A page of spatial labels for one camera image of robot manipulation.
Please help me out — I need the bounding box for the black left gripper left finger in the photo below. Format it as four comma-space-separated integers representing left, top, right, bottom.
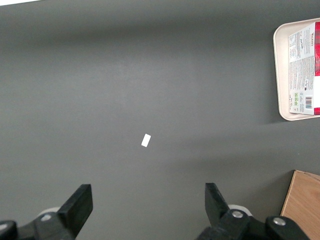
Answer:
0, 183, 94, 240

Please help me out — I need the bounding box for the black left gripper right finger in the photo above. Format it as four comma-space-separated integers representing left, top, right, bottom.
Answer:
197, 182, 311, 240

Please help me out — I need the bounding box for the beige plastic tray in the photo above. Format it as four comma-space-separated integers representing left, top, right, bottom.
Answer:
272, 17, 320, 122

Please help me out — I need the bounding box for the light wooden box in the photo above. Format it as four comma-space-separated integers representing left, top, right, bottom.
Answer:
279, 169, 320, 240

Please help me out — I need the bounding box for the small white sticker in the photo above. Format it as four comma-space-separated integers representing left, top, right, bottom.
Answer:
141, 133, 152, 148

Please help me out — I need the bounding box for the red white food package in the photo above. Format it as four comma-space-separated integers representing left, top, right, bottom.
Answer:
287, 21, 320, 116

